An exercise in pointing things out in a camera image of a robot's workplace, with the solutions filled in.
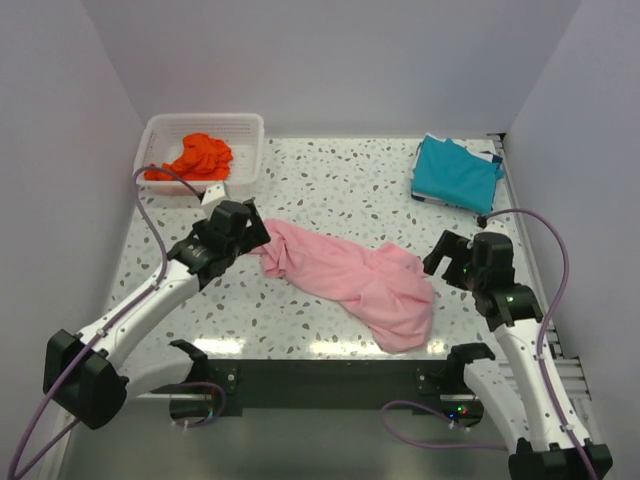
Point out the folded teal t shirt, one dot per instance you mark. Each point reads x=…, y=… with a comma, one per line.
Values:
x=452, y=175

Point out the orange t shirt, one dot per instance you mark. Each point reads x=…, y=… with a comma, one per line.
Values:
x=204, y=158

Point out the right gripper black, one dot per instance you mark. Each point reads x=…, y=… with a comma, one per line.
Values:
x=451, y=245

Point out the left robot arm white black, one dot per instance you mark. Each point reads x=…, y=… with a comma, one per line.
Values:
x=84, y=371

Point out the aluminium frame rail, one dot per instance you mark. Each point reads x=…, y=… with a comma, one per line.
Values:
x=530, y=260

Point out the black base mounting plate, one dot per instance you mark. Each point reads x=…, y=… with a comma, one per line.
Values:
x=341, y=385

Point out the pink t shirt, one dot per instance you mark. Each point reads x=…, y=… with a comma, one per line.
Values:
x=385, y=288

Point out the white plastic basket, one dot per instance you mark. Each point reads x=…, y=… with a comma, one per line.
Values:
x=162, y=142

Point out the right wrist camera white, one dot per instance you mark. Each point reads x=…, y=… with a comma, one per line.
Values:
x=491, y=225

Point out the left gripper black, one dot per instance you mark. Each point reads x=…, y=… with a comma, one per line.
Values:
x=255, y=234

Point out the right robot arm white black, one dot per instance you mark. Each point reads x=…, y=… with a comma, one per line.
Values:
x=504, y=306

